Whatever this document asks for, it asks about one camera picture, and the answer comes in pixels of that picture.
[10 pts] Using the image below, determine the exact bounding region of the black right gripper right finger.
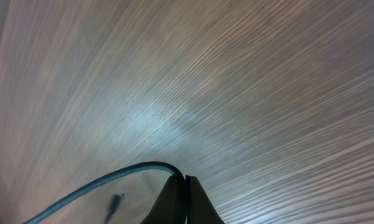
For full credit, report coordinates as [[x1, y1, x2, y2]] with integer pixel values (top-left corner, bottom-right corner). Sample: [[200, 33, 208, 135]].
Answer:
[[186, 175, 224, 224]]

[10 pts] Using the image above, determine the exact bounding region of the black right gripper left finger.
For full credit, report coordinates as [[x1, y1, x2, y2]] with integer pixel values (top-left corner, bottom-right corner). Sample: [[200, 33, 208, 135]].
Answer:
[[141, 175, 187, 224]]

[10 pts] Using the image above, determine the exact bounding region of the thick black USB cable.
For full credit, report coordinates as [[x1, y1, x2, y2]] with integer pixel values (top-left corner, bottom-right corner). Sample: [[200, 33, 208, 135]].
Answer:
[[23, 161, 186, 224]]

